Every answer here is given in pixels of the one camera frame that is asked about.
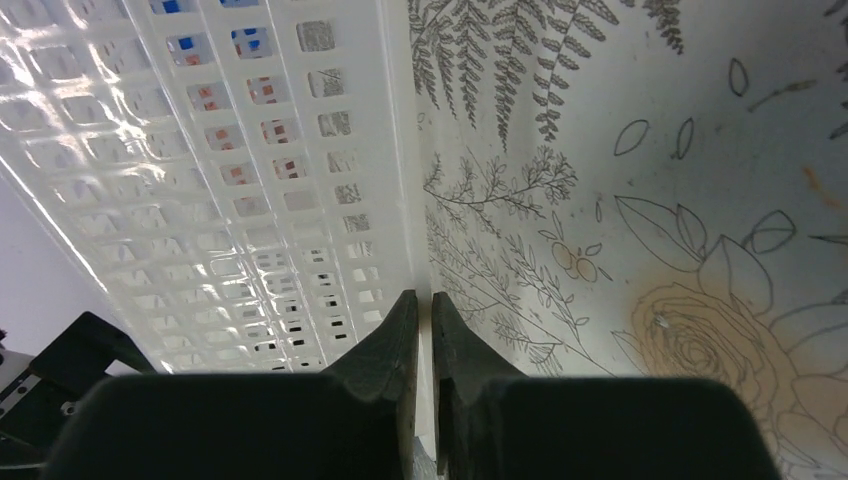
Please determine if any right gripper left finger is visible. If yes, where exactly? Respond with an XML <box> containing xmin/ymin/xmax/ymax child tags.
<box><xmin>41</xmin><ymin>290</ymin><xmax>419</xmax><ymax>479</ymax></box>

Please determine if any blue divided plastic tray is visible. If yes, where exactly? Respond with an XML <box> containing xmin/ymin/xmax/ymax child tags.
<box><xmin>149</xmin><ymin>0</ymin><xmax>273</xmax><ymax>66</ymax></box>

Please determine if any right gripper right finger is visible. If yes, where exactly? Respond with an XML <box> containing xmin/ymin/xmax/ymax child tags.
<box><xmin>432</xmin><ymin>292</ymin><xmax>779</xmax><ymax>479</ymax></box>

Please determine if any pink plastic basket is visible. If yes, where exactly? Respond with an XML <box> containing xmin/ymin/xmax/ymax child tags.
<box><xmin>187</xmin><ymin>76</ymin><xmax>306</xmax><ymax>216</ymax></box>

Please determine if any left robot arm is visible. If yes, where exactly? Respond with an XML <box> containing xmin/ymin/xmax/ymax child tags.
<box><xmin>1</xmin><ymin>312</ymin><xmax>155</xmax><ymax>479</ymax></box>

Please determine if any floral table mat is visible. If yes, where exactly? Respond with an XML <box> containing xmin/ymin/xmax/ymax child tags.
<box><xmin>407</xmin><ymin>1</ymin><xmax>847</xmax><ymax>479</ymax></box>

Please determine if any white plastic basket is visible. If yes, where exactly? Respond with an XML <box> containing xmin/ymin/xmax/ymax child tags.
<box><xmin>0</xmin><ymin>0</ymin><xmax>435</xmax><ymax>458</ymax></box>

